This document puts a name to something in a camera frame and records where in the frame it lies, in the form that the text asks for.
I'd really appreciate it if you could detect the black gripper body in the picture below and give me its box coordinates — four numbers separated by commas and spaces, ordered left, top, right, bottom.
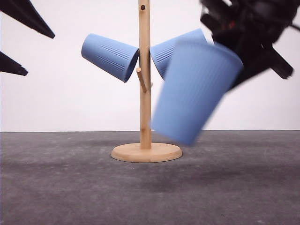
200, 0, 300, 47

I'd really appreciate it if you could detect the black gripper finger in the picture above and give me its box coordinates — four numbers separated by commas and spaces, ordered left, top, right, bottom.
262, 44, 294, 79
0, 0, 55, 39
0, 51, 28, 76
225, 45, 272, 96

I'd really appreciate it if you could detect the blue ribbed cup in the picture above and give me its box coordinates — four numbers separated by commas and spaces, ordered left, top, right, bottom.
152, 39, 243, 145

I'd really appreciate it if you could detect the wooden mug tree stand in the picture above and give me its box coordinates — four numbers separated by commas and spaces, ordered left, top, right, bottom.
111, 0, 183, 163

